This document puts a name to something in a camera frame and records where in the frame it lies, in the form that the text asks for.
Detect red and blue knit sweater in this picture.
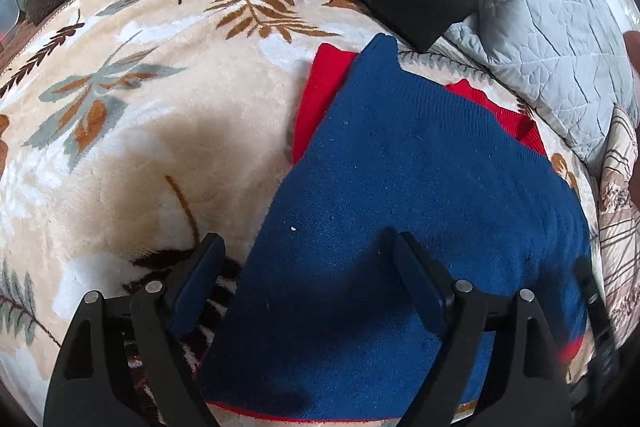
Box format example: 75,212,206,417
198,35,590,421

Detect cream leaf-pattern fleece blanket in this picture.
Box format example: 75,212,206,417
0,0,601,427

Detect brown padded headboard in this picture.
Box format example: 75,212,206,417
624,30,640,207

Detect grey quilted pillow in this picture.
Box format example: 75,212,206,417
446,0,639,174

